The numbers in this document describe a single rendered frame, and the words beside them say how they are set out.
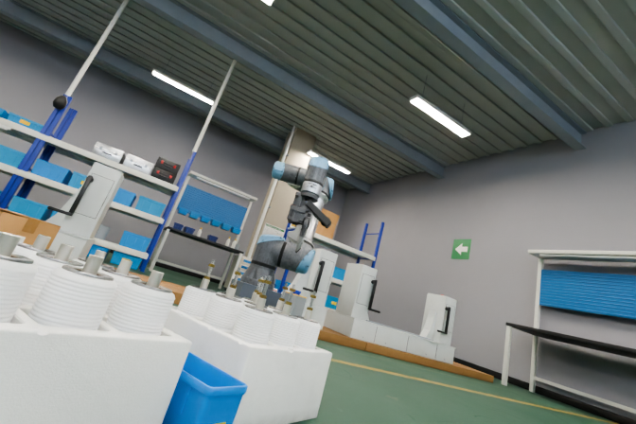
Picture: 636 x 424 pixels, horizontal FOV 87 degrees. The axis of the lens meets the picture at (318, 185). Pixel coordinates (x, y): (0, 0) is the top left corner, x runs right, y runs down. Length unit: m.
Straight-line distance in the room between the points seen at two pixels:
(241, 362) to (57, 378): 0.37
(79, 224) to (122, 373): 2.33
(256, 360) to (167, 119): 9.12
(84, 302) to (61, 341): 0.06
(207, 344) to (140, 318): 0.28
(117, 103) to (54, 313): 9.29
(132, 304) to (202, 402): 0.22
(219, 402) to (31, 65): 9.83
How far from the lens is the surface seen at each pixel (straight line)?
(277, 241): 1.52
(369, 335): 3.72
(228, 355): 0.88
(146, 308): 0.69
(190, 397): 0.76
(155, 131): 9.65
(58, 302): 0.64
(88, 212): 2.95
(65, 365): 0.62
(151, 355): 0.69
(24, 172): 5.69
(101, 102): 9.85
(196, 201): 6.96
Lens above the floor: 0.31
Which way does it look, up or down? 18 degrees up
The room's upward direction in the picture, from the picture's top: 17 degrees clockwise
